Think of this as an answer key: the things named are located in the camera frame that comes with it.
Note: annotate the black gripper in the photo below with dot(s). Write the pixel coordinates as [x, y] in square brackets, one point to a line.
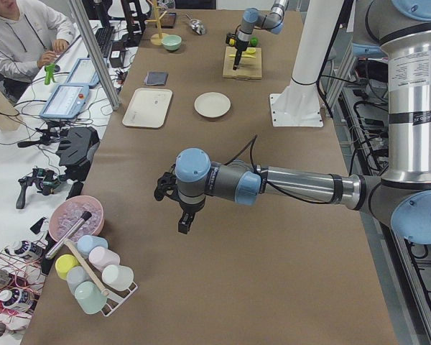
[189, 209]
[240, 47]

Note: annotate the white rabbit tray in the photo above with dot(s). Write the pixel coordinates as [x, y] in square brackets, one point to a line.
[147, 108]

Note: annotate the yellow plastic knife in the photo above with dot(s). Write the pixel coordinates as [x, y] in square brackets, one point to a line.
[242, 56]

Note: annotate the bamboo cutting board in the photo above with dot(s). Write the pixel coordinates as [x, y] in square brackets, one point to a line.
[249, 68]

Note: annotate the lemon slice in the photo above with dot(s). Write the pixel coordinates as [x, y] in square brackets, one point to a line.
[250, 51]

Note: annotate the green lime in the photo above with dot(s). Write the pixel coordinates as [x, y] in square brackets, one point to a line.
[254, 42]

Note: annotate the metal scoop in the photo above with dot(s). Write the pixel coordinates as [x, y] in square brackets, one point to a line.
[196, 25]

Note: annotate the round white plate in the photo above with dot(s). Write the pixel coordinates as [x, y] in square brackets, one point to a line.
[212, 104]

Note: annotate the mint green bowl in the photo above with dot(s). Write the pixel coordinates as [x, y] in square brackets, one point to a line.
[171, 42]

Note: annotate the wooden cup stand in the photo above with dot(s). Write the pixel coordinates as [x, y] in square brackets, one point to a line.
[158, 13]

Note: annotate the grey folded cloth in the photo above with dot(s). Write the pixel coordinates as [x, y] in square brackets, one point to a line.
[154, 78]

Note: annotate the black metal muddler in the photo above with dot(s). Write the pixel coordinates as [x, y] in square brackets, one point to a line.
[52, 251]

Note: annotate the pastel cup rack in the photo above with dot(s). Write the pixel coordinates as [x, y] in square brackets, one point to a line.
[102, 295]

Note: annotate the pink bowl with ice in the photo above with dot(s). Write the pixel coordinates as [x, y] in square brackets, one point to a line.
[65, 216]

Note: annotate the black keyboard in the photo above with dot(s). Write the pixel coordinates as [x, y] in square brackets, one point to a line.
[104, 39]

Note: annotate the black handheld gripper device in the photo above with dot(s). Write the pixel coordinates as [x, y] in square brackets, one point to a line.
[45, 180]

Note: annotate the blue teach pendant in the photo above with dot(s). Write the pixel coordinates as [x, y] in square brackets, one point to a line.
[65, 102]
[83, 72]

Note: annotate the green clamp tool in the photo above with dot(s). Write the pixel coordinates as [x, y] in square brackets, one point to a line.
[50, 73]

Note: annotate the person in background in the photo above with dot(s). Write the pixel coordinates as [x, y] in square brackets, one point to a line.
[32, 35]

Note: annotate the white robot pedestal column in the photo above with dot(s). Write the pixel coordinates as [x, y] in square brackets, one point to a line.
[299, 103]

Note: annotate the aluminium frame post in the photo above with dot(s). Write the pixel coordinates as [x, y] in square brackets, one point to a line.
[86, 32]

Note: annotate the bottles with copper wire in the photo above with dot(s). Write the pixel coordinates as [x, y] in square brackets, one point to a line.
[21, 279]

